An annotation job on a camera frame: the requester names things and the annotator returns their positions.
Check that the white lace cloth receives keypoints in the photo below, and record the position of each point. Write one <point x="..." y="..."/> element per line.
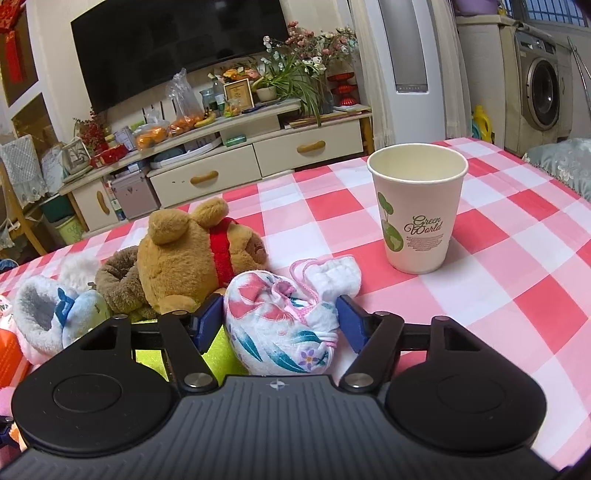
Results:
<point x="23" y="166"/>

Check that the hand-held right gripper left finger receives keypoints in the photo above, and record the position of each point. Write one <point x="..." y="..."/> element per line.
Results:
<point x="206" y="323"/>

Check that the red berry branches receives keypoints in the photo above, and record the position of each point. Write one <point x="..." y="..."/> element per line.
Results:
<point x="92" y="129"/>

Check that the brown fluffy scrunchie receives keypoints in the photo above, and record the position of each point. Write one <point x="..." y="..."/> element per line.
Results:
<point x="120" y="281"/>

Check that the white fluffy pompom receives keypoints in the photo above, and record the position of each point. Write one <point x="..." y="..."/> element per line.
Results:
<point x="81" y="270"/>

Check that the white fluffy slipper blue trim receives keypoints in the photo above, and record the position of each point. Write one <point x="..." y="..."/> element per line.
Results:
<point x="87" y="314"/>

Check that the dark green bucket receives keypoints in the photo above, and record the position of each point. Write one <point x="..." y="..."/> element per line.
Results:
<point x="57" y="207"/>

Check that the white pink-trimmed cloth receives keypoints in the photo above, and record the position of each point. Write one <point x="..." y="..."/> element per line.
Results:
<point x="332" y="277"/>

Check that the black television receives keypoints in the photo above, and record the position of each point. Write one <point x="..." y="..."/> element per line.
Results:
<point x="175" y="46"/>

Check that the white paper cup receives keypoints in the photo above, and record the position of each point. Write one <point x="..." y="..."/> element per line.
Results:
<point x="415" y="207"/>

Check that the covered washing machine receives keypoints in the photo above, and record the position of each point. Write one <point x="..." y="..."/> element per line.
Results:
<point x="540" y="92"/>

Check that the red hanging knot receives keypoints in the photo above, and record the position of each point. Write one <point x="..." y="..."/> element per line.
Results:
<point x="14" y="60"/>

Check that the cream television cabinet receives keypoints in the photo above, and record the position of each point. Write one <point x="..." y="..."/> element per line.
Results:
<point x="207" y="161"/>

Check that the pink artificial flowers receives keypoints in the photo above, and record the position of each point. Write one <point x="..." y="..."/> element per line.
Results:
<point x="318" y="50"/>

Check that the orange tissue pack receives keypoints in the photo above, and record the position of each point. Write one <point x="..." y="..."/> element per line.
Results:
<point x="9" y="355"/>

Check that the pink checkered tablecloth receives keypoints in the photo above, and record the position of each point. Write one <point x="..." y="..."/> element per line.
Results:
<point x="508" y="277"/>

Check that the pink storage box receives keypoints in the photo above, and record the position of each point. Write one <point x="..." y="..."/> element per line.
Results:
<point x="136" y="196"/>

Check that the potted green plant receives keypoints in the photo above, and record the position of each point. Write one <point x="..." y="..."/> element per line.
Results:
<point x="266" y="93"/>

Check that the grey embroidered cushion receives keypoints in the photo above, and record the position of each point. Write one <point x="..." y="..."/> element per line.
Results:
<point x="563" y="161"/>

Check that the bag of oranges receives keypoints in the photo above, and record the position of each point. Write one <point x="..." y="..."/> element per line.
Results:
<point x="150" y="138"/>

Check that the red candle holder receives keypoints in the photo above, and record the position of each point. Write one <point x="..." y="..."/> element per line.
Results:
<point x="342" y="90"/>

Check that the brown teddy bear red scarf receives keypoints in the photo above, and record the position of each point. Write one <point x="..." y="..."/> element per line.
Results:
<point x="180" y="267"/>

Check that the red box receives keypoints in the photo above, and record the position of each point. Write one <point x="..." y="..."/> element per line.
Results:
<point x="108" y="156"/>

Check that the white standing air conditioner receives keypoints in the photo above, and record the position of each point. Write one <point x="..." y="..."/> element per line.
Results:
<point x="411" y="46"/>

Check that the small green box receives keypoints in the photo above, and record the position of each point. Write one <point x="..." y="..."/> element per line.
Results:
<point x="235" y="140"/>

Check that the bananas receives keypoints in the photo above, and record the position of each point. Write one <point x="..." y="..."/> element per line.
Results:
<point x="205" y="121"/>

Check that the glass pitcher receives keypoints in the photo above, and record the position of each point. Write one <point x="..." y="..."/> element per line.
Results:
<point x="76" y="157"/>

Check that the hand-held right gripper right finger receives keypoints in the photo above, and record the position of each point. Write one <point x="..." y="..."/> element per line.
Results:
<point x="351" y="325"/>

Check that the yellow detergent bottle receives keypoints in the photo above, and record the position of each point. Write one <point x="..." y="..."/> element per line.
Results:
<point x="482" y="124"/>

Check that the purple basin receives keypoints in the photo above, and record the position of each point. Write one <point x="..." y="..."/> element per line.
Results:
<point x="475" y="7"/>

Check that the white floral cloth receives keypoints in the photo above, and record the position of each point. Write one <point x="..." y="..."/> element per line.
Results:
<point x="277" y="341"/>

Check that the yellow-green cloth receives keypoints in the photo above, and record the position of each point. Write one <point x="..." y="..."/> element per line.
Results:
<point x="217" y="353"/>

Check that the light green bucket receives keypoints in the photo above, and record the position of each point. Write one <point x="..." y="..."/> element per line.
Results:
<point x="69" y="228"/>

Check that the wooden photo frame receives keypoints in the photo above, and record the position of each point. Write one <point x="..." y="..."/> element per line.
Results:
<point x="238" y="94"/>

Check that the clear plastic bag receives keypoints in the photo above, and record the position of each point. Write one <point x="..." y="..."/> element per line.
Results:
<point x="184" y="99"/>

